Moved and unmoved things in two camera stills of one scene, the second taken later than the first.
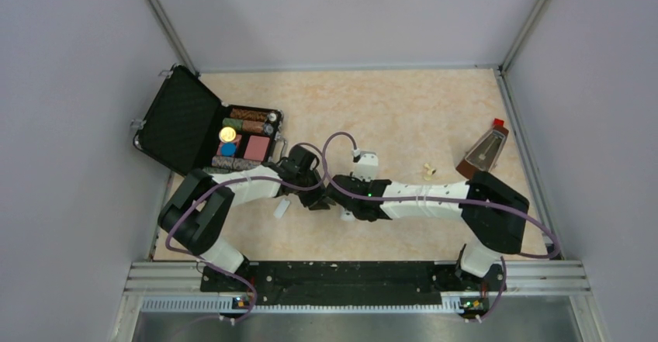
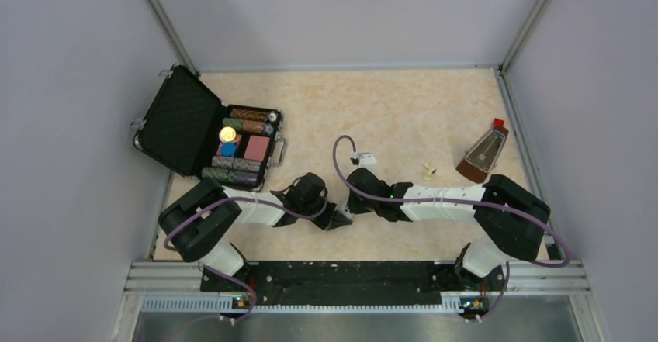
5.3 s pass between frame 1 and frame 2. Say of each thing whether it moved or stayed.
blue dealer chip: stayed
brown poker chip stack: stayed
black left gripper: moved
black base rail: stayed
